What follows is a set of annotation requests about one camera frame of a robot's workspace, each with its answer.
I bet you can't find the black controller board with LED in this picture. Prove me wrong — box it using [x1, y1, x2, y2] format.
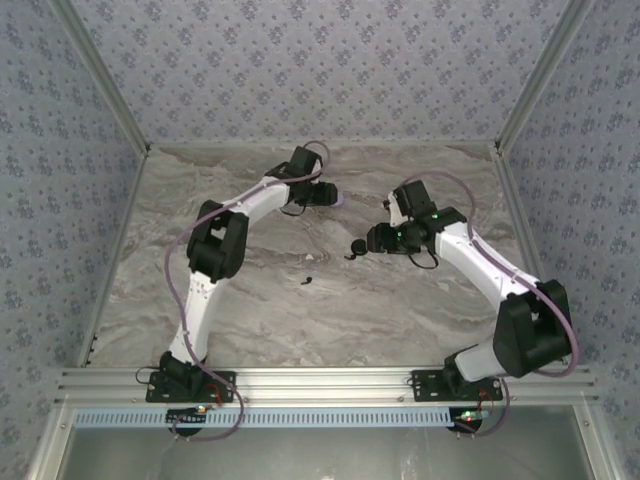
[166, 405, 209, 441]
[449, 407, 494, 441]

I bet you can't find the aluminium mounting rail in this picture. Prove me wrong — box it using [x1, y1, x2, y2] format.
[56, 366, 600, 407]

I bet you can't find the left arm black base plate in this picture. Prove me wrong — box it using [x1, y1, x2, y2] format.
[144, 368, 237, 404]

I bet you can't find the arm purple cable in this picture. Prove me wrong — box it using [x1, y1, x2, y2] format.
[163, 140, 332, 444]
[402, 170, 584, 441]

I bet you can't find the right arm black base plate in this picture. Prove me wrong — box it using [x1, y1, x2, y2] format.
[411, 368, 504, 404]

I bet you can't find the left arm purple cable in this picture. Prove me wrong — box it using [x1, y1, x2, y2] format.
[163, 140, 332, 444]

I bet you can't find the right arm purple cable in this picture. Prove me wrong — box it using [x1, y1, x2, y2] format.
[402, 170, 584, 441]

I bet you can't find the slotted white cable duct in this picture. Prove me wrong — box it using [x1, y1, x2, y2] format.
[74, 409, 464, 430]

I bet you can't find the aluminium frame post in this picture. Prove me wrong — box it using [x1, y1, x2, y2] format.
[493, 0, 600, 152]

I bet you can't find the grey metal panel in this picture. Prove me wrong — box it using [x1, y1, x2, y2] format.
[27, 404, 629, 480]

